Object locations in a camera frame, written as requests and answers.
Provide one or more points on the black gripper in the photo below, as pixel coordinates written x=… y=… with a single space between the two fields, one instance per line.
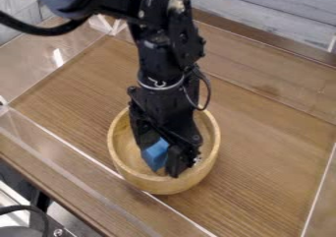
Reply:
x=161 y=113

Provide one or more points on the clear acrylic corner bracket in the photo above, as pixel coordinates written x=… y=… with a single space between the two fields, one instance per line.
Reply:
x=109 y=27

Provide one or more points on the clear acrylic front wall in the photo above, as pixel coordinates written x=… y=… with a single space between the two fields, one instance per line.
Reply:
x=84 y=185

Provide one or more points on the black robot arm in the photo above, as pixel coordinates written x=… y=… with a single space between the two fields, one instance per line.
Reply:
x=163 y=31

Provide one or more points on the brown wooden bowl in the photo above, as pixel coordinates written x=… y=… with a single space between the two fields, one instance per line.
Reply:
x=132 y=168

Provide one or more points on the blue rectangular block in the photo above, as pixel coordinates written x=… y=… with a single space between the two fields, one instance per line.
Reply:
x=155 y=154

